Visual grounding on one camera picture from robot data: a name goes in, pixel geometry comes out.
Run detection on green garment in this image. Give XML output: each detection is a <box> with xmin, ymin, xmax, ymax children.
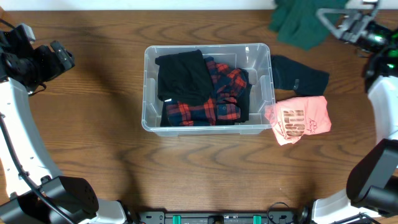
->
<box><xmin>269</xmin><ymin>0</ymin><xmax>348</xmax><ymax>50</ymax></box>

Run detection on dark navy shirt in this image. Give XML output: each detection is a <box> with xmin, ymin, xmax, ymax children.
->
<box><xmin>271</xmin><ymin>55</ymin><xmax>330</xmax><ymax>96</ymax></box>

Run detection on pink printed t-shirt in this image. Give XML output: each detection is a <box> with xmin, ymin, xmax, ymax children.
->
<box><xmin>264</xmin><ymin>96</ymin><xmax>331</xmax><ymax>146</ymax></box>

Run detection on black garment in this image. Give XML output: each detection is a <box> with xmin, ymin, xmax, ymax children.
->
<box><xmin>155</xmin><ymin>50</ymin><xmax>213</xmax><ymax>106</ymax></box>

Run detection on black pants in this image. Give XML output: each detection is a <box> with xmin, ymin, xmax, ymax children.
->
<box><xmin>160</xmin><ymin>70</ymin><xmax>252</xmax><ymax>127</ymax></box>

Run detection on red navy plaid shirt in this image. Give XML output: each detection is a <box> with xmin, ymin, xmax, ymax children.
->
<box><xmin>166</xmin><ymin>55</ymin><xmax>249</xmax><ymax>127</ymax></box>

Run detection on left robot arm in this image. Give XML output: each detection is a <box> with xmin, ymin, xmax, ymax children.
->
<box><xmin>1</xmin><ymin>24</ymin><xmax>139</xmax><ymax>223</ymax></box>

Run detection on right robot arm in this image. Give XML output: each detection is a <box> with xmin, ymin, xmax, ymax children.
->
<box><xmin>302</xmin><ymin>4</ymin><xmax>397</xmax><ymax>223</ymax></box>

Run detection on clear plastic storage bin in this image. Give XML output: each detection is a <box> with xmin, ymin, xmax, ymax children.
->
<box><xmin>141</xmin><ymin>43</ymin><xmax>275</xmax><ymax>137</ymax></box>

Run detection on left black cable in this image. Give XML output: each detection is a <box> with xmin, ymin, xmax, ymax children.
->
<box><xmin>0</xmin><ymin>18</ymin><xmax>75</xmax><ymax>224</ymax></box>

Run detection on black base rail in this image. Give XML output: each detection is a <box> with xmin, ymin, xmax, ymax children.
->
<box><xmin>139</xmin><ymin>210</ymin><xmax>310</xmax><ymax>224</ymax></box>

